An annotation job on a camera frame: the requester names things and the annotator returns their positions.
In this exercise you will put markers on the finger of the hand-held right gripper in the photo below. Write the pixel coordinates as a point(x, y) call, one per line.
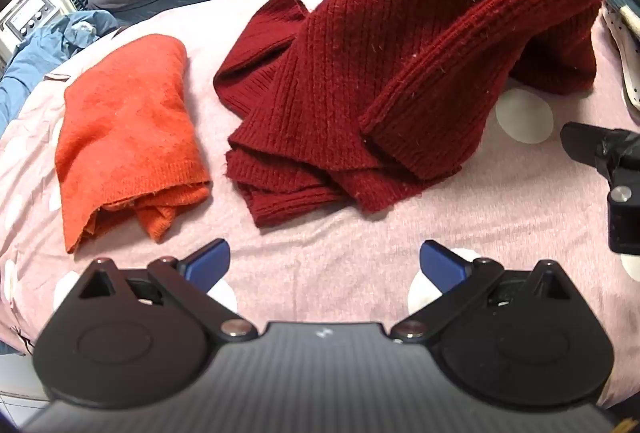
point(590, 145)

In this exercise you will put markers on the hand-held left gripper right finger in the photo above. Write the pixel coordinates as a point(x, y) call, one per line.
point(442, 265)

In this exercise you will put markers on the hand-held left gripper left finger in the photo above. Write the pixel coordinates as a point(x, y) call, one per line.
point(207, 263)

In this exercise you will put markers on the dark red knit sweater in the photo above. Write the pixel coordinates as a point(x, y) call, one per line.
point(400, 43)

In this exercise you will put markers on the white perforated insole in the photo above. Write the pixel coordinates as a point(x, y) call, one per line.
point(622, 63)

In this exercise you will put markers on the pink dotted bed sheet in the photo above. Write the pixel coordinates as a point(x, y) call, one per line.
point(325, 233)

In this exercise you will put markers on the orange knit sweater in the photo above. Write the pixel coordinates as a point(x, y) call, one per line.
point(125, 123)

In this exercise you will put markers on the white appliance with knobs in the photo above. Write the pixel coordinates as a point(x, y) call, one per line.
point(30, 15)

